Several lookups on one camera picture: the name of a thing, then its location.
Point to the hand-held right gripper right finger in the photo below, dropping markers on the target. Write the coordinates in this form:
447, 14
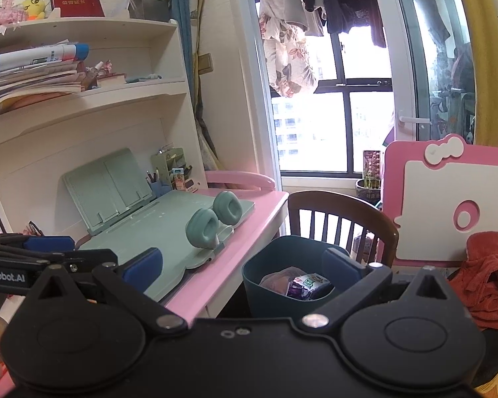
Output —
338, 267

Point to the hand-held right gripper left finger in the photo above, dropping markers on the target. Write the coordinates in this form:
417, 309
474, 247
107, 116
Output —
143, 263

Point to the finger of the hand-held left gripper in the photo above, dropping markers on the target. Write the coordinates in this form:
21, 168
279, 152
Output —
49, 243
83, 258

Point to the green white wrapper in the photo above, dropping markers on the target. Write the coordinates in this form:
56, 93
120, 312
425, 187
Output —
315, 280

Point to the purple foil wrapper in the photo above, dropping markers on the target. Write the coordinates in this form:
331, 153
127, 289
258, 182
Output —
301, 290

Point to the pink tissue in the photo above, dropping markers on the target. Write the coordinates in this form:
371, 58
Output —
276, 280

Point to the teal waste bin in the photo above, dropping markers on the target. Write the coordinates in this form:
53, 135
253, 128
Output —
257, 294

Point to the green tilting desk board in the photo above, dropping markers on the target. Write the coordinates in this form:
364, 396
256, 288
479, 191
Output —
162, 232

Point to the brown wooden chair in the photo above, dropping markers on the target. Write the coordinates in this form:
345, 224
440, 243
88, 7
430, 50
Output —
336, 207

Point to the green book stand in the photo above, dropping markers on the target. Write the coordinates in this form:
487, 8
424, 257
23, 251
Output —
103, 186

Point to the blue pen cup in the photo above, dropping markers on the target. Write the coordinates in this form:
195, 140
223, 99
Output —
159, 187

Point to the potted bamboo plant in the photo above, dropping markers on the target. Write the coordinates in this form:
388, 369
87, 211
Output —
367, 192

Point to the white timer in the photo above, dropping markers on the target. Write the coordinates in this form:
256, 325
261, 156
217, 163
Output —
191, 185

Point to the pink desk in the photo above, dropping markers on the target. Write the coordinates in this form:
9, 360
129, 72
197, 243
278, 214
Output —
240, 253

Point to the green pen organizer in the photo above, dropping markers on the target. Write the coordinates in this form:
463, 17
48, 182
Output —
168, 161

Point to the pink white headboard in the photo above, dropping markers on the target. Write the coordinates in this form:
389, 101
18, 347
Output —
431, 195

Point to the white desk bookshelf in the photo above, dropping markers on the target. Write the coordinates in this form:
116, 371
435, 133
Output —
120, 128

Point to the rust orange garment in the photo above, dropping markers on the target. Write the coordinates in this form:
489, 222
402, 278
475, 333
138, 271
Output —
489, 282

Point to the stack of books and papers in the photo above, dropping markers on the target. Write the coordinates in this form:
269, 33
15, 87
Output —
29, 85

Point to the small bottle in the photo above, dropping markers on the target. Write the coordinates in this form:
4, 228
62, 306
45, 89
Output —
92, 76

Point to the black framed window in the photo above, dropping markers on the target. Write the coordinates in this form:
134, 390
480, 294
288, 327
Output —
343, 87

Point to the blue white rolled poster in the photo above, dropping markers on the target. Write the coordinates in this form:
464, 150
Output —
37, 58

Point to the floral hanging garment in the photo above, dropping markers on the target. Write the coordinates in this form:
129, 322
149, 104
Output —
290, 58

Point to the yellow plush toy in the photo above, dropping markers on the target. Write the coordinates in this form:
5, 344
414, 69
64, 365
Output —
35, 8

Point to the narrow blue curtain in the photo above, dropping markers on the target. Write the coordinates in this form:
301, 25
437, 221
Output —
180, 29

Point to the red certificate book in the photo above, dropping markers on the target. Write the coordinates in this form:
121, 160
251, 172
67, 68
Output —
76, 2

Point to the yellow curtain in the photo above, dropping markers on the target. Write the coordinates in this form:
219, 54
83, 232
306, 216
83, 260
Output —
481, 49

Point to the grey hanging garment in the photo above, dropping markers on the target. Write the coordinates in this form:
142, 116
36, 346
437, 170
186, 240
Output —
301, 8

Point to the black hanging garment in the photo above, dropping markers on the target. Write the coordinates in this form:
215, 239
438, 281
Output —
348, 4

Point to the white hanging garment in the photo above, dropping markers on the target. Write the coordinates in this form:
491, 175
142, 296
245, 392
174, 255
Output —
272, 0

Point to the pink desk end rail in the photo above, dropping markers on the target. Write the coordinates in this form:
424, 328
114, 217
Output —
240, 180

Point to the white sliding door frame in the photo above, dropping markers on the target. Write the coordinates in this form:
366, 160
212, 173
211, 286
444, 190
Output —
257, 112

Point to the light switch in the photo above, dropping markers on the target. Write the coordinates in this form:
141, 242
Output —
204, 63

